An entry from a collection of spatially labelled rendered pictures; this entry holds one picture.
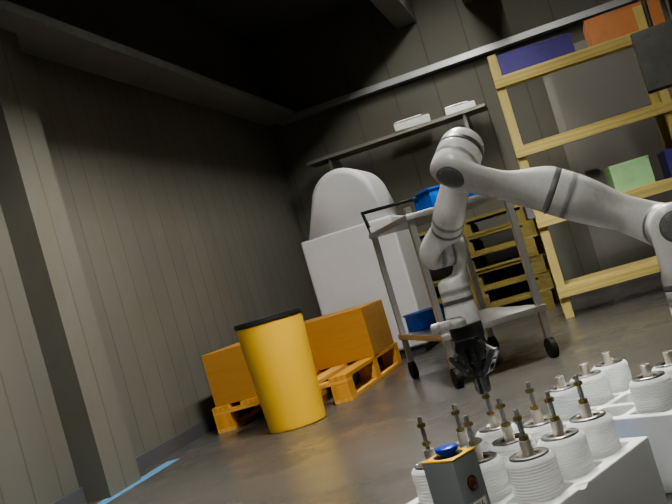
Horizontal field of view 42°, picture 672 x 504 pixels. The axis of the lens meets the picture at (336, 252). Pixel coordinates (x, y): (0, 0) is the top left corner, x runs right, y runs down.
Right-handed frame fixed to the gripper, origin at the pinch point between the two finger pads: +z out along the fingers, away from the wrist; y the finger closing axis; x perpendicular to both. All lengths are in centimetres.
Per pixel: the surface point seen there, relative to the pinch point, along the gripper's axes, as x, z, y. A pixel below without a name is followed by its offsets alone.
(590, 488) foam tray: 19.4, 18.6, -30.8
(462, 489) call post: 44, 9, -22
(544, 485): 27.1, 15.0, -26.6
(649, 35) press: -287, -110, 48
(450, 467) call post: 44.7, 5.2, -21.1
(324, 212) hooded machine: -332, -91, 338
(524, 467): 28.5, 11.0, -24.5
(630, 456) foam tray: 2.2, 18.3, -31.1
